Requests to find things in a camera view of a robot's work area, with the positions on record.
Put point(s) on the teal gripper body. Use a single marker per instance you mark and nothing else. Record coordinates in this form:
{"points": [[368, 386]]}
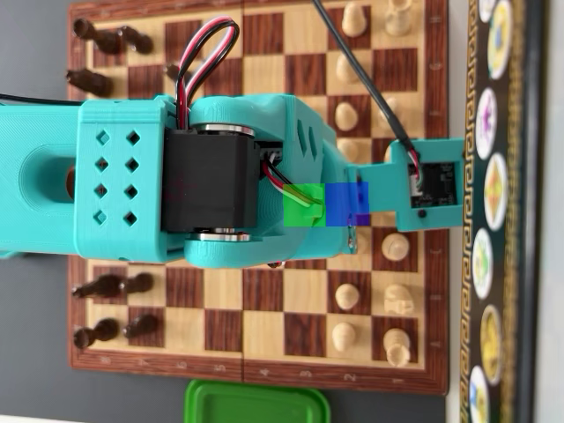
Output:
{"points": [[349, 235]]}

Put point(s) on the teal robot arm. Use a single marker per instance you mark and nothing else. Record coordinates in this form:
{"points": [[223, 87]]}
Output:
{"points": [[119, 128]]}

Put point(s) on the white wooden pawn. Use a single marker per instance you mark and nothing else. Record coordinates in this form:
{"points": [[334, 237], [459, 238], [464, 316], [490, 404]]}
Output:
{"points": [[343, 336], [346, 296], [345, 117], [350, 150], [353, 20], [345, 72], [363, 241]]}

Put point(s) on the white wooden bishop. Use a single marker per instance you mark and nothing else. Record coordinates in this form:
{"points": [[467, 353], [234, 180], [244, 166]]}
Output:
{"points": [[388, 110], [395, 246]]}

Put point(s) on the white wooden knight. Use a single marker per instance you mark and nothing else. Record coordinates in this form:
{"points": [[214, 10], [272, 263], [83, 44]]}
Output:
{"points": [[398, 299]]}

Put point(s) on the wooden chessboard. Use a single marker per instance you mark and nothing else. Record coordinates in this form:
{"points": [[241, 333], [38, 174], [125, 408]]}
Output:
{"points": [[264, 299]]}

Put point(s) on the white wooden king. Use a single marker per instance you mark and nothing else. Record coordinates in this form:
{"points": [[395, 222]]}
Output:
{"points": [[387, 153]]}

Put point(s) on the white wooden rook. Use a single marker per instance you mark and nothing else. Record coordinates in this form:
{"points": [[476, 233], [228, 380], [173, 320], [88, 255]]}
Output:
{"points": [[398, 348], [398, 17]]}

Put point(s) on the black board with round pictures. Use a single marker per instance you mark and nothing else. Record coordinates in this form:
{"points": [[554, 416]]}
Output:
{"points": [[511, 220]]}

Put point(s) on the green plastic lid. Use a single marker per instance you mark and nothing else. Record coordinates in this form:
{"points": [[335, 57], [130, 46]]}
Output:
{"points": [[260, 405]]}

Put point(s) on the dark brown wooden pawn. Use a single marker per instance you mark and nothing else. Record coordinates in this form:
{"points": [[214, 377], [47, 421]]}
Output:
{"points": [[137, 39], [172, 72], [141, 326], [138, 282]]}

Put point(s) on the dark brown wooden knight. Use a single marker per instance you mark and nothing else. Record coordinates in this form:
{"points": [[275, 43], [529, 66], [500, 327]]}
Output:
{"points": [[90, 82], [100, 286]]}

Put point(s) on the dark brown wooden rook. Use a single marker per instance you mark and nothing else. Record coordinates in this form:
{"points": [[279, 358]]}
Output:
{"points": [[99, 39], [99, 331]]}

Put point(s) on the dark grey table mat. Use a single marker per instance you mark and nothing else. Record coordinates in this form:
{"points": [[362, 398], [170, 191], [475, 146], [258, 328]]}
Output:
{"points": [[35, 352]]}

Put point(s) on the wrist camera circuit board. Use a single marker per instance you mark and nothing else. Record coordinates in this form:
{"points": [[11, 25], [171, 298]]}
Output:
{"points": [[436, 185]]}

